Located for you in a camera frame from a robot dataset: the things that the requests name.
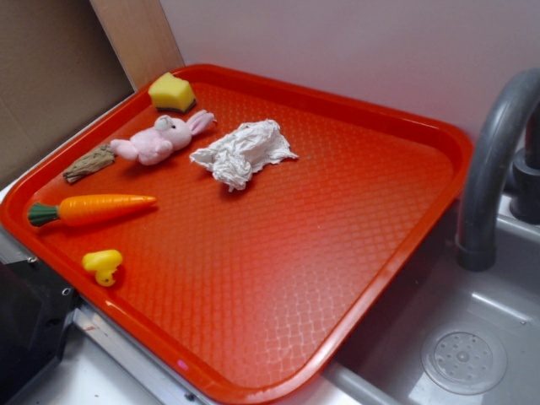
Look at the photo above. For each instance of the brown wood piece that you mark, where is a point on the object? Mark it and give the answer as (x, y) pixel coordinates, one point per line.
(95, 160)

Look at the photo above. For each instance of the crumpled white paper towel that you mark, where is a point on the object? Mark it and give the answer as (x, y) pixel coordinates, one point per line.
(236, 157)

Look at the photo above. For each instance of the yellow green sponge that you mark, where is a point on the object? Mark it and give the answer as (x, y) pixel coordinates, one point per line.
(169, 93)

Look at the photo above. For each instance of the yellow rubber duck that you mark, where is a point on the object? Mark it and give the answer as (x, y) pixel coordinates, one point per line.
(103, 264)

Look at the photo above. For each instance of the red plastic tray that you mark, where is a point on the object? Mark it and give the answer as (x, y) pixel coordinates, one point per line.
(248, 294)

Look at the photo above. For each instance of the brown cardboard panel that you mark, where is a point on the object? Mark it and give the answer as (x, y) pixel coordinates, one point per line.
(58, 73)

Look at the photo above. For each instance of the grey toy faucet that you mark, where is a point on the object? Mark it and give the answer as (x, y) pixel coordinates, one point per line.
(507, 150)

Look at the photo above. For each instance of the orange toy carrot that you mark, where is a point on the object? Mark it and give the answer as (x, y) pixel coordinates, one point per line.
(88, 209)

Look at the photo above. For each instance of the grey toy sink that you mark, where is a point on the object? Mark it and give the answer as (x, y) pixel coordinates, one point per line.
(440, 334)

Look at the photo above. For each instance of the wooden board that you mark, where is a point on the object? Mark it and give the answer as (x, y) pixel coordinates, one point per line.
(141, 37)

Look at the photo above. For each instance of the pink plush bunny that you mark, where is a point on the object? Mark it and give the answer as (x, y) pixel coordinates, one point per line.
(167, 136)

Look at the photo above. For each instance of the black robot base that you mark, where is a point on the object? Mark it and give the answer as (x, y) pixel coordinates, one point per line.
(37, 306)

